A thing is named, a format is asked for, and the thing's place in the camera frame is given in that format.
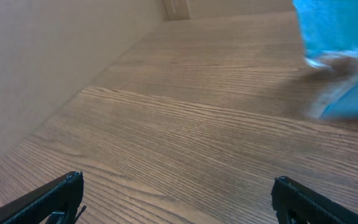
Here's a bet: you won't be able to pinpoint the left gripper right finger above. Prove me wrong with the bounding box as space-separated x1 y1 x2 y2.
271 176 358 224

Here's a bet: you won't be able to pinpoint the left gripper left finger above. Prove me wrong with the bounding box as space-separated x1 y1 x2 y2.
0 171 85 224

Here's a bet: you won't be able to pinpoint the light blue denim jeans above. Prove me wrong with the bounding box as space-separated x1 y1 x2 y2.
293 0 358 119

